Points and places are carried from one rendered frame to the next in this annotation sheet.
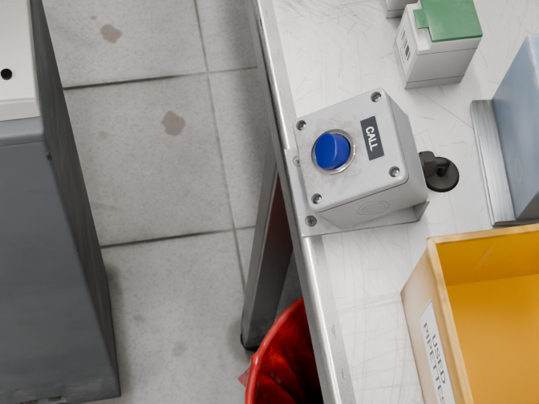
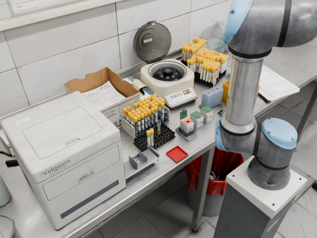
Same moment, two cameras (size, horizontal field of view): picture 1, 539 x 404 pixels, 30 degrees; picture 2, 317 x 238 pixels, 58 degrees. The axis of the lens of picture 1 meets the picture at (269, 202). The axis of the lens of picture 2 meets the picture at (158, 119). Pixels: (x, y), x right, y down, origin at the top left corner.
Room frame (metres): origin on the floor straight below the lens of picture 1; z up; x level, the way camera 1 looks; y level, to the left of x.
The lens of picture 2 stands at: (1.02, 0.80, 1.78)
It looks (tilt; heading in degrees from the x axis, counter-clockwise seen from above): 41 degrees down; 249
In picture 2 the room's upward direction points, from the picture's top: 1 degrees clockwise
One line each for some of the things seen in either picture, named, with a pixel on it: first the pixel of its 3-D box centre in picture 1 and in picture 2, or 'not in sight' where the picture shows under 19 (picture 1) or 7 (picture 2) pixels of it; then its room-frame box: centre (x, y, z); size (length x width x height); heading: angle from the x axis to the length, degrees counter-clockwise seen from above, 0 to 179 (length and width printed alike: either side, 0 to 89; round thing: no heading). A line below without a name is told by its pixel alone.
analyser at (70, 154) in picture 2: not in sight; (71, 155); (1.06, 0.06, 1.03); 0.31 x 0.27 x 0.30; 19
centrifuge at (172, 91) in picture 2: not in sight; (169, 81); (0.51, -0.38, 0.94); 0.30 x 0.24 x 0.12; 100
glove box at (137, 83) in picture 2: not in sight; (137, 92); (0.69, -0.36, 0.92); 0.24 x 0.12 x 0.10; 109
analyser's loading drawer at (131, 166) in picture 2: not in sight; (133, 164); (0.84, 0.08, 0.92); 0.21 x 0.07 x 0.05; 19
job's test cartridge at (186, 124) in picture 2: not in sight; (186, 126); (0.56, -0.05, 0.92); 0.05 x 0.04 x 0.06; 107
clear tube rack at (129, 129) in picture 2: not in sight; (145, 119); (0.71, -0.16, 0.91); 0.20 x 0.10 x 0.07; 19
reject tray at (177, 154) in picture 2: not in sight; (177, 154); (0.65, 0.06, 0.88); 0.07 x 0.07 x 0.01; 19
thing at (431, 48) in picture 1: (436, 40); (206, 114); (0.43, -0.10, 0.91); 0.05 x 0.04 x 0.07; 109
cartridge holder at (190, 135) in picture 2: not in sight; (186, 131); (0.56, -0.05, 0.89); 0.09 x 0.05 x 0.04; 107
